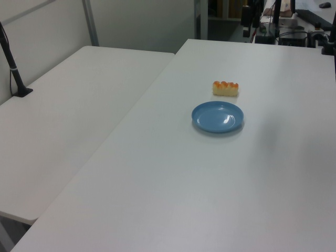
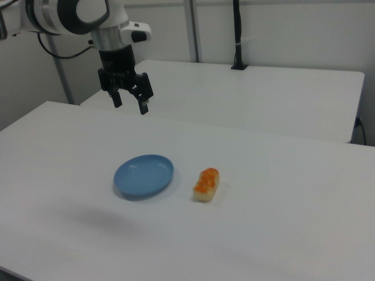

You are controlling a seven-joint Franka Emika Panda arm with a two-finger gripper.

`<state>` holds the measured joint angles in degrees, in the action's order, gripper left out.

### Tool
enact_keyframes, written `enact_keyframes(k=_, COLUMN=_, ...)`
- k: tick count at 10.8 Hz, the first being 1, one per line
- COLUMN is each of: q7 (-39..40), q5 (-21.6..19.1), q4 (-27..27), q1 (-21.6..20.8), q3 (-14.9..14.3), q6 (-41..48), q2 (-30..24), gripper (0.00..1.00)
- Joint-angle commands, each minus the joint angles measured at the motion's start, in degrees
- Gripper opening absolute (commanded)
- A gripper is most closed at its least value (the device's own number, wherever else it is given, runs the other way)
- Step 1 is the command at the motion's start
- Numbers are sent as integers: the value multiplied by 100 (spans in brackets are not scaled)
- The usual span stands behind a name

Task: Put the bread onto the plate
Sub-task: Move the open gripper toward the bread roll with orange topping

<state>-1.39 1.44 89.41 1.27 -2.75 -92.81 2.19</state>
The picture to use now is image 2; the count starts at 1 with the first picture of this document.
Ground blue oval plate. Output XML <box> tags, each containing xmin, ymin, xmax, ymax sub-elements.
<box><xmin>113</xmin><ymin>154</ymin><xmax>175</xmax><ymax>201</ymax></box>

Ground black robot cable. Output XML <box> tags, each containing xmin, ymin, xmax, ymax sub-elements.
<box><xmin>36</xmin><ymin>31</ymin><xmax>95</xmax><ymax>60</ymax></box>

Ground black wall cable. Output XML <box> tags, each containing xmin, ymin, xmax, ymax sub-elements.
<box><xmin>354</xmin><ymin>117</ymin><xmax>367</xmax><ymax>145</ymax></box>

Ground grey aluminium frame post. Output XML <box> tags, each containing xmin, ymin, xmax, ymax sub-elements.
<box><xmin>46</xmin><ymin>34</ymin><xmax>76</xmax><ymax>105</ymax></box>
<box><xmin>183</xmin><ymin>0</ymin><xmax>203</xmax><ymax>63</ymax></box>

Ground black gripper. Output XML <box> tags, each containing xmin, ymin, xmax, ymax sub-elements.
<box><xmin>97</xmin><ymin>44</ymin><xmax>155</xmax><ymax>115</ymax></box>

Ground black camera stand pole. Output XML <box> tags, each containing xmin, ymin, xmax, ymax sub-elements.
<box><xmin>230</xmin><ymin>0</ymin><xmax>249</xmax><ymax>71</ymax></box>

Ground orange-topped bread loaf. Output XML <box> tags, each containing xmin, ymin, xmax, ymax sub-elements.
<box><xmin>192</xmin><ymin>167</ymin><xmax>221</xmax><ymax>203</ymax></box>

